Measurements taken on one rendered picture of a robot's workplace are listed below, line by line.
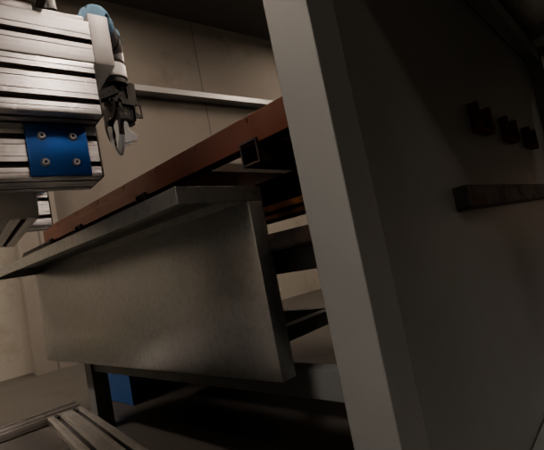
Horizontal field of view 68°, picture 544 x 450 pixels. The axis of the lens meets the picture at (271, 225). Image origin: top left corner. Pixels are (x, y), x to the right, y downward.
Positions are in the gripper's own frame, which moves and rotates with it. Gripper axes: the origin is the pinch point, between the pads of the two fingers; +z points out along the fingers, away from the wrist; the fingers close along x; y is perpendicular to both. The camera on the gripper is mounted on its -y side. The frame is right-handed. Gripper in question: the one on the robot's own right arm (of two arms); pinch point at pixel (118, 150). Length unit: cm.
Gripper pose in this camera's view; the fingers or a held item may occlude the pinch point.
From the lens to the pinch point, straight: 120.1
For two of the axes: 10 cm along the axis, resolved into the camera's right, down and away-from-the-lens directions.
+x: -7.1, 1.9, 6.8
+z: 1.9, 9.8, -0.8
